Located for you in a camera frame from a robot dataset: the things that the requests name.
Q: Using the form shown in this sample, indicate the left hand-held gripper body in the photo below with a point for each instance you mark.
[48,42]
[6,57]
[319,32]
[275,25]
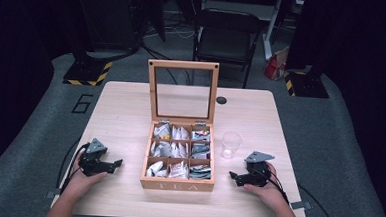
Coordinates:
[91,163]

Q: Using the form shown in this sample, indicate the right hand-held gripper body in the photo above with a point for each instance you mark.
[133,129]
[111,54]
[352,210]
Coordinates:
[258,173]

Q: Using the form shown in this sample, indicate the person's left hand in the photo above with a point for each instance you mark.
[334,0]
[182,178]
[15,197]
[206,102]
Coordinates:
[80,182]

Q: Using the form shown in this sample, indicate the person's right hand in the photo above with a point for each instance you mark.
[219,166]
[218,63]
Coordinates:
[271,192]

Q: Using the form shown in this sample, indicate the clear plastic cup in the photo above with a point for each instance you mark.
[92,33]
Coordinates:
[231,144]

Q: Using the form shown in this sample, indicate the wooden tea box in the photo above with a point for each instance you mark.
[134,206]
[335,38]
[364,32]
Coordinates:
[177,184]

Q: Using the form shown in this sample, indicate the pile of tea bags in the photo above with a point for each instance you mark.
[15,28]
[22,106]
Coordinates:
[179,150]

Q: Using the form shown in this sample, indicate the black round table grommet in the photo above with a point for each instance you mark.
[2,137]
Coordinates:
[221,100]

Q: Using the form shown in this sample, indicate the black stand yellow striped base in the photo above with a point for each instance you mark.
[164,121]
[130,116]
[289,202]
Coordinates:
[304,84]
[87,73]

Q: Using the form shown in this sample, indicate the red and white bag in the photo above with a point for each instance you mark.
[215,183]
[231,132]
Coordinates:
[275,67]

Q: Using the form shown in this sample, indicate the dark curtain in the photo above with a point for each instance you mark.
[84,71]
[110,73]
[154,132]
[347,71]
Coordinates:
[369,81]
[12,79]

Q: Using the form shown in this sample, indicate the black folding chair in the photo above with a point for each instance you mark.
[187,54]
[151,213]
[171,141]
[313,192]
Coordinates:
[226,40]

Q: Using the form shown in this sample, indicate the black equipment cabinet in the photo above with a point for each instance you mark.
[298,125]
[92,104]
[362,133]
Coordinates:
[109,14]

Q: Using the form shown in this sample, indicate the white desk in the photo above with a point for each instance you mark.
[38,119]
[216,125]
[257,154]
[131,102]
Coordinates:
[239,6]

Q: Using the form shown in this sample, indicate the grey table edge bracket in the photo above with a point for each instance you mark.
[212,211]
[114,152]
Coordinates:
[52,194]
[301,205]

